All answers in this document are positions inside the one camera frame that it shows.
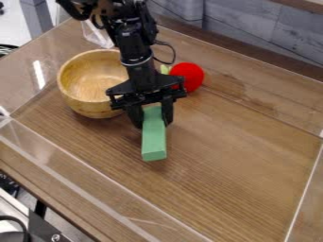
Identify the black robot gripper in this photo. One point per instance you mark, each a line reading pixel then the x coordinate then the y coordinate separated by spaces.
pixel 166 89

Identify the green rectangular block stick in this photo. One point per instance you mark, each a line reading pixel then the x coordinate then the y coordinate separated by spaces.
pixel 154 135

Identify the light wooden bowl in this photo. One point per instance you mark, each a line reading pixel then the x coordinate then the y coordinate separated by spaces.
pixel 84 77

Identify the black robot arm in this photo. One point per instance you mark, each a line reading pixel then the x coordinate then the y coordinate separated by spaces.
pixel 131 28

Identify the red felt tomato toy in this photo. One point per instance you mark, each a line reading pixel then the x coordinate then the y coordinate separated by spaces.
pixel 190 70

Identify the black table leg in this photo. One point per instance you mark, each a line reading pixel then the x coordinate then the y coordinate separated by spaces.
pixel 40 209

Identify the clear acrylic tray enclosure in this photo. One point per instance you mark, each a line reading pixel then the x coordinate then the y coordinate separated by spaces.
pixel 242 179

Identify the grey post at back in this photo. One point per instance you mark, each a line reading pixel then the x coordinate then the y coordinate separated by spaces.
pixel 38 16

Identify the black bracket with bolt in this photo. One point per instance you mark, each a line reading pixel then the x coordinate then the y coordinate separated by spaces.
pixel 42 231

